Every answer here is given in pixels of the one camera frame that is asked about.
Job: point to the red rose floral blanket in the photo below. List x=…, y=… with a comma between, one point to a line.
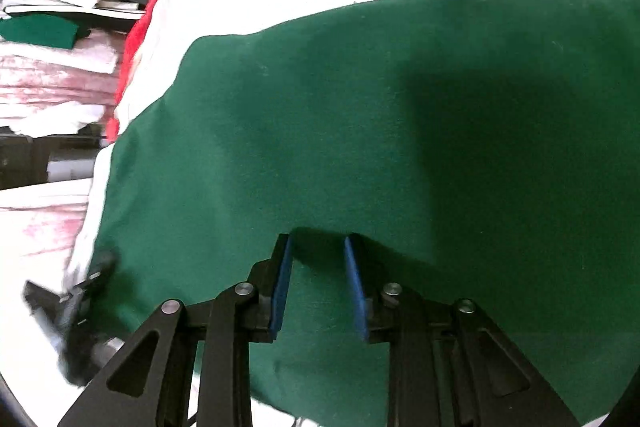
x=153, y=53

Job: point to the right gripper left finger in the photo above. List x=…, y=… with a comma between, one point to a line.
x=271, y=280

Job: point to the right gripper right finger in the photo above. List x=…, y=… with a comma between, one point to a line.
x=374, y=294

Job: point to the pink floral cover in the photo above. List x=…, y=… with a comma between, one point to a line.
x=40, y=98

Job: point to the green folded sweater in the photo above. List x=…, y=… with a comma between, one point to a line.
x=43, y=30

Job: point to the green white varsity jacket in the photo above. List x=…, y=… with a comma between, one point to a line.
x=486, y=149

